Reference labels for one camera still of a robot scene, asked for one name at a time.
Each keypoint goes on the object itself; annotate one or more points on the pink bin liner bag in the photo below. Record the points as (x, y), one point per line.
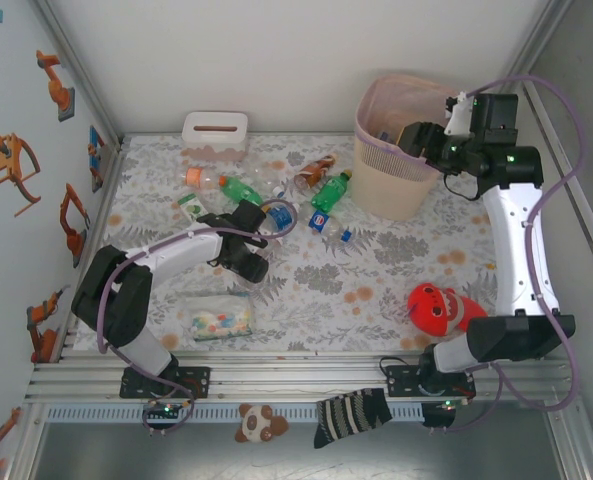
(376, 100)

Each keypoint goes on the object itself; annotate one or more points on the clear bottle blue label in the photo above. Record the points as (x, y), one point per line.
(281, 217)

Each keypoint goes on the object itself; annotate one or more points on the beige ribbed waste bin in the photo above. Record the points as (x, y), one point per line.
(386, 190)

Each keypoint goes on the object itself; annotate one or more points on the green bottle orange cap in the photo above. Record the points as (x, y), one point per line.
(236, 189)

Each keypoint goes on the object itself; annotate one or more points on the crushed clear bottle white cap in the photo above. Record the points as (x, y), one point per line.
(266, 172)

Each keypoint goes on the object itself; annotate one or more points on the green bottle yellow cap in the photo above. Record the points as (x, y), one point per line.
(330, 192)

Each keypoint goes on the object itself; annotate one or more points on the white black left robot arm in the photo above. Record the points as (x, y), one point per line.
(176, 247)

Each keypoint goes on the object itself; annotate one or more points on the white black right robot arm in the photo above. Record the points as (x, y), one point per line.
(521, 260)

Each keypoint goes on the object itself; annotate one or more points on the plastic bag of colourful pieces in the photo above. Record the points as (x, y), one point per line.
(218, 320)

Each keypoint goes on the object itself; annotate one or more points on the brown coffee bottle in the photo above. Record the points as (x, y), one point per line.
(316, 171)

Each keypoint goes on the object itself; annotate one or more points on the white pink tissue box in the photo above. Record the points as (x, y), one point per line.
(215, 145)

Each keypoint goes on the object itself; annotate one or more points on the red shark plush toy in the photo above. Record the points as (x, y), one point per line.
(431, 310)

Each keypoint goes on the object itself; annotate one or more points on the panda plush toy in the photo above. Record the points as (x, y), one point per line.
(256, 425)

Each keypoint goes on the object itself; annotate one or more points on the left controller board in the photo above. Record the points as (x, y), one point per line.
(165, 410)

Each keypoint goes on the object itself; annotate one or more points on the controller board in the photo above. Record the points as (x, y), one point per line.
(165, 410)
(443, 406)

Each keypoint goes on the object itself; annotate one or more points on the black white striped sock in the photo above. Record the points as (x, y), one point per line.
(346, 415)

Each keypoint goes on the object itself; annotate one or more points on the right controller board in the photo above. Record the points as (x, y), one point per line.
(443, 406)

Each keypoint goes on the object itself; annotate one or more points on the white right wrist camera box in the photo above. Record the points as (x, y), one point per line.
(458, 117)

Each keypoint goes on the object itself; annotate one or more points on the aluminium frame post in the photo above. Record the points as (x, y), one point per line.
(82, 70)
(531, 50)

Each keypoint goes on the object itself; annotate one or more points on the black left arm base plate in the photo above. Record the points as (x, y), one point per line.
(196, 382)

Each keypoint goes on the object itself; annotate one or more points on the aluminium frame rail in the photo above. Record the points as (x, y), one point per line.
(301, 385)

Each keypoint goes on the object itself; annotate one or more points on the blue orange wall sticker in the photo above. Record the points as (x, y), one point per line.
(96, 150)

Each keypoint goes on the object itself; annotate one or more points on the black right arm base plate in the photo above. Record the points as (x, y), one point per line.
(401, 380)

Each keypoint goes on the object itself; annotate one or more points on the orange claw wall sticker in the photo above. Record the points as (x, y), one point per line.
(11, 160)

